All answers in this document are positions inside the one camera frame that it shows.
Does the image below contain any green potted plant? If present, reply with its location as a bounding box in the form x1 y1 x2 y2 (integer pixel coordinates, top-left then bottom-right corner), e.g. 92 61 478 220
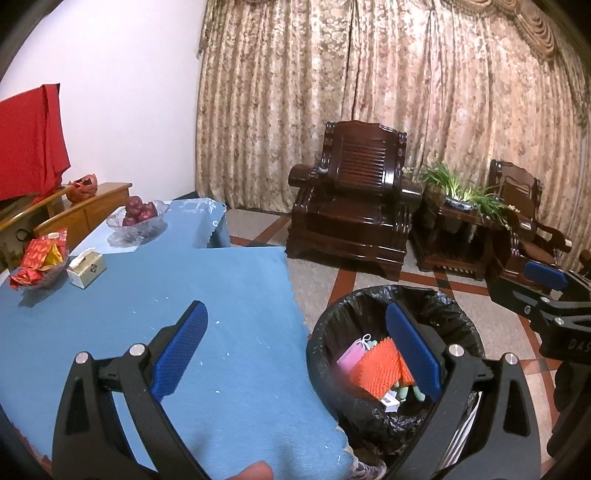
416 161 520 227

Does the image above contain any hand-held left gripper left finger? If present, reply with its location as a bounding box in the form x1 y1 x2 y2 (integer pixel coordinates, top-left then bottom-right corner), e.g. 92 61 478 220
52 300 209 480

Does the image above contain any glass fruit bowl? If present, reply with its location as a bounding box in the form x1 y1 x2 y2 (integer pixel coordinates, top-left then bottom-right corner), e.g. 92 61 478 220
106 199 170 243

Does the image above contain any pink plastic item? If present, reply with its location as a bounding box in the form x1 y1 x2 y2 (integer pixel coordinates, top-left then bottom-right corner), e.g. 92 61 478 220
336 339 370 379

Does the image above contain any orange foam net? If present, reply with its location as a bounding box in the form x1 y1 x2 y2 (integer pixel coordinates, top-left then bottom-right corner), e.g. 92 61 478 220
348 337 416 400

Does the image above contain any wooden television cabinet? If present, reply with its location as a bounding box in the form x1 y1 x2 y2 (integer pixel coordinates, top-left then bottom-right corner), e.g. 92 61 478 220
0 182 133 273

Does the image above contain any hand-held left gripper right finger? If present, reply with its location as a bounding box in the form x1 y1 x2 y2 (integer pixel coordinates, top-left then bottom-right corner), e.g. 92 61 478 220
385 302 541 480

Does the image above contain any floral beige curtain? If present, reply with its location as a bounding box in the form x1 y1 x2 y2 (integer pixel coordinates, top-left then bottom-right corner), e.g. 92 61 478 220
194 0 591 241

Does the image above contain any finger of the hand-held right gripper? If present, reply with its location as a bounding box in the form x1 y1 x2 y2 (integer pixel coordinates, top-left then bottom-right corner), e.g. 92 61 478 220
489 274 559 330
524 260 570 292

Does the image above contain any trash bin with black bag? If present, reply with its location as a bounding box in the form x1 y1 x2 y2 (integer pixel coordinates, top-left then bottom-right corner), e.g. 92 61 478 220
306 285 485 469

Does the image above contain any red cloth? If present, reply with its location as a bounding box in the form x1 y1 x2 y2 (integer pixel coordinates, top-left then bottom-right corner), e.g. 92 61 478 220
0 83 72 201

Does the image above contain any large blue tablecloth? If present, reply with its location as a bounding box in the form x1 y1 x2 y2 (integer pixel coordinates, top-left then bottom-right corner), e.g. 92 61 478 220
0 247 356 480

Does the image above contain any dark wooden side table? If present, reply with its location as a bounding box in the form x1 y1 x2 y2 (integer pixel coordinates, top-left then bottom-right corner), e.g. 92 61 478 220
411 194 504 282

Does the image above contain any white and gold tissue box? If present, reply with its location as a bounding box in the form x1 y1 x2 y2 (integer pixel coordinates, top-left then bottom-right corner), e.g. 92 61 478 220
66 248 107 289

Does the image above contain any person's left hand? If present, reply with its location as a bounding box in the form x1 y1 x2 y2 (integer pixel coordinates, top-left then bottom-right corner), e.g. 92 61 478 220
226 460 275 480

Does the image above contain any person's shoe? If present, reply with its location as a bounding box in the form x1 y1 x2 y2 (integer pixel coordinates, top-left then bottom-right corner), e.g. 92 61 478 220
348 459 387 480

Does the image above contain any green rubber glove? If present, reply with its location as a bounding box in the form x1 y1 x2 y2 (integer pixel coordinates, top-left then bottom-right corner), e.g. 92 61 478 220
394 381 428 402

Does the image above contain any dark wooden armchair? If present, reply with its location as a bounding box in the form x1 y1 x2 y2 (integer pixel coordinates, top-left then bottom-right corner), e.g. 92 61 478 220
489 159 573 296
286 121 423 282

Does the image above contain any pile of red candy packets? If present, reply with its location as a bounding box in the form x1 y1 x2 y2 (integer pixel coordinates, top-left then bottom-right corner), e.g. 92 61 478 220
9 228 70 289

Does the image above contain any glass candy bowl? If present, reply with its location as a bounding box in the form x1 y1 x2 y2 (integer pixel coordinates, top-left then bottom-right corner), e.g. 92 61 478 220
18 256 70 289

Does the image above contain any small blue tablecloth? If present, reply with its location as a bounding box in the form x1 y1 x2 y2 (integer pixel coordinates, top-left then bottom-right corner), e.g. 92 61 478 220
76 198 232 252

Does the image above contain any red bag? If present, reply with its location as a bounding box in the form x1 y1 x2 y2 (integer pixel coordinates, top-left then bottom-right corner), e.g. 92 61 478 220
67 173 99 203

